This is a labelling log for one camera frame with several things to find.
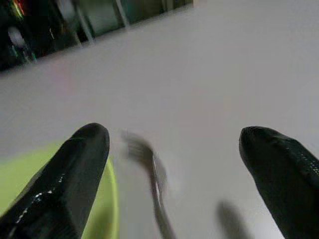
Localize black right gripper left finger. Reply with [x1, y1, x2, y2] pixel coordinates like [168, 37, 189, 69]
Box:
[0, 122, 110, 239]

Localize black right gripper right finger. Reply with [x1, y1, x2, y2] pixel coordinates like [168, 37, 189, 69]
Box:
[239, 125, 319, 239]

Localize silver metal fork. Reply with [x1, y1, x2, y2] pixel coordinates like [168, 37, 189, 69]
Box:
[121, 129, 176, 239]

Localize lime green plate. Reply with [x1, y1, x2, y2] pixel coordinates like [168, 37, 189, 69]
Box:
[0, 141, 120, 239]

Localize black computer with coloured lights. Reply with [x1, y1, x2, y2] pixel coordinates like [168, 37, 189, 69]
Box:
[0, 0, 83, 72]

